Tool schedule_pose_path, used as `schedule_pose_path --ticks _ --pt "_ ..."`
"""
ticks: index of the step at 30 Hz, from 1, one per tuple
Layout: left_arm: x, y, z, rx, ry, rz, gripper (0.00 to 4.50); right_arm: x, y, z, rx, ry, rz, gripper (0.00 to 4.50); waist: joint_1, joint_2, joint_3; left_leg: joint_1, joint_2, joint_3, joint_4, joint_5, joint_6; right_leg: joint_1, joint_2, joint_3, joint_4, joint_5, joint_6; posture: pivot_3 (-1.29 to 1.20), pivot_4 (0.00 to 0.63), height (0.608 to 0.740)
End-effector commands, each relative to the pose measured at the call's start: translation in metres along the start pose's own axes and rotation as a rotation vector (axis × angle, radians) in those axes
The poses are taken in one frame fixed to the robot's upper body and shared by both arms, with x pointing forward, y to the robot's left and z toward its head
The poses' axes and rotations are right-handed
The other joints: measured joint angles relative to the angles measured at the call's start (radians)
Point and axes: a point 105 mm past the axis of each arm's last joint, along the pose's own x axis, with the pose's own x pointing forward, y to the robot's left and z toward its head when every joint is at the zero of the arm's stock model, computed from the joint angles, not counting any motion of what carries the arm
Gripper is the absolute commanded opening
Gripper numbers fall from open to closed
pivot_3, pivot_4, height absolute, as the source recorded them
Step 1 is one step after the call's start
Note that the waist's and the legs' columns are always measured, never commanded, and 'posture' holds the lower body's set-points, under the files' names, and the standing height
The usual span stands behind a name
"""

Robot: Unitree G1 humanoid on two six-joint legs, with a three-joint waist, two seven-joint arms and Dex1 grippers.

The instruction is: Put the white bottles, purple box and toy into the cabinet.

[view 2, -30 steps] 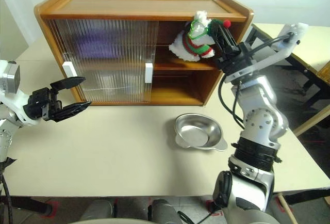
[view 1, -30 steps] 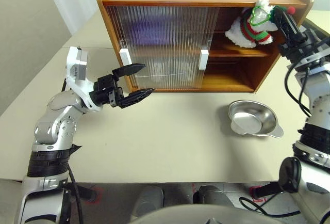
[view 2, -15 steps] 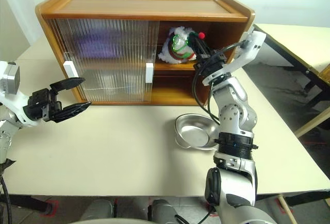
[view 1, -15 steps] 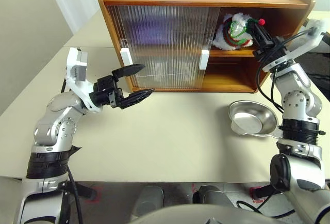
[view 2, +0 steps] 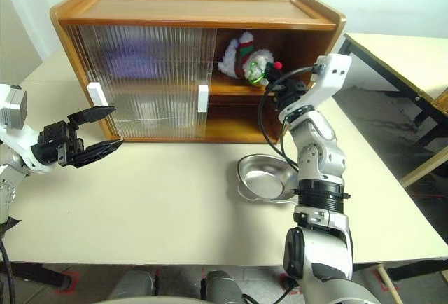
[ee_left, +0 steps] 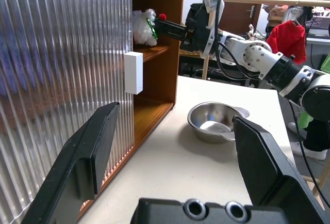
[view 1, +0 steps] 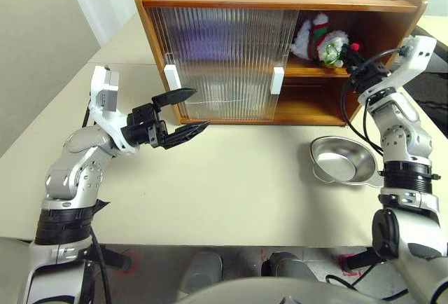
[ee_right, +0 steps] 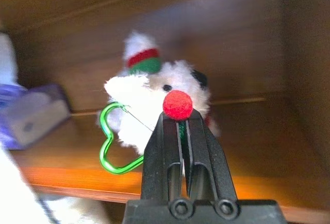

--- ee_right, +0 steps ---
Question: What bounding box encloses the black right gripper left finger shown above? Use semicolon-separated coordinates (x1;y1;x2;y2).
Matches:
140;111;185;204

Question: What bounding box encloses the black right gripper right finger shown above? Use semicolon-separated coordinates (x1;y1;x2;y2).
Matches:
184;109;238;204

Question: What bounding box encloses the white fuzzy toy green hat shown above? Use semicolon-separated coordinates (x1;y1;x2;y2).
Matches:
96;29;223;175

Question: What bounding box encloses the purple tissue box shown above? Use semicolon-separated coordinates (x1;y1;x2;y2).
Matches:
0;29;72;150

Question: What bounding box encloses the wooden cabinet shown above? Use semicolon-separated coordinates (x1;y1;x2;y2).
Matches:
0;0;330;224

